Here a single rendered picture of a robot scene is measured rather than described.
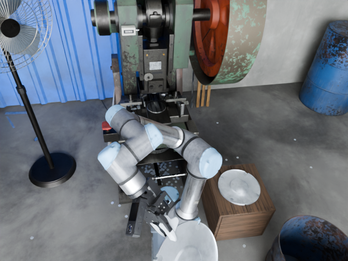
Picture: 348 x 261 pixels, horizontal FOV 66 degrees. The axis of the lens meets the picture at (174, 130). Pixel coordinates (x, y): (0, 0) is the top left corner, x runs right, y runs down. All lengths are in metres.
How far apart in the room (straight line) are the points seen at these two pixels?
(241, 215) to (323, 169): 1.23
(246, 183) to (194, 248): 1.07
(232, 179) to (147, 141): 1.26
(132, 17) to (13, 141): 1.92
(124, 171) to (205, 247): 0.43
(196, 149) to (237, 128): 1.86
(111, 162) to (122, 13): 0.91
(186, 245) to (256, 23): 1.01
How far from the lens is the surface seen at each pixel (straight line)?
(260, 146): 2.82
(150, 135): 0.80
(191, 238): 0.98
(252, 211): 1.88
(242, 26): 1.37
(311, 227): 1.94
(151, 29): 1.62
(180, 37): 1.59
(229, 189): 1.92
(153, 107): 1.80
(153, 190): 0.86
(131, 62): 1.61
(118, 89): 2.12
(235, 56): 1.42
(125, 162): 0.79
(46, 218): 2.32
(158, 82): 1.72
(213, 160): 1.10
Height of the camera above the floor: 1.88
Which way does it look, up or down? 42 degrees down
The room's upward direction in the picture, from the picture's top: 3 degrees clockwise
